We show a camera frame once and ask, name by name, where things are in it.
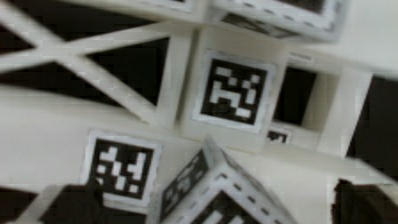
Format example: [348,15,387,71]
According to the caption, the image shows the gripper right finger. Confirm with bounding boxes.
[330,179,398,224]

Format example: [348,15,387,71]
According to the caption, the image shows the white chair leg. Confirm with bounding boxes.
[209,0,350,42]
[266,126,293,144]

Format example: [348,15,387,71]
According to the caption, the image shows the white chair back frame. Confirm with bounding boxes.
[0,0,398,224]

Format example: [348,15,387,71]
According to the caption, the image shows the white chair leg cube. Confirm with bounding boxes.
[145,137,298,224]

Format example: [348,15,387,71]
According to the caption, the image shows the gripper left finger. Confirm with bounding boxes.
[16,179,113,224]

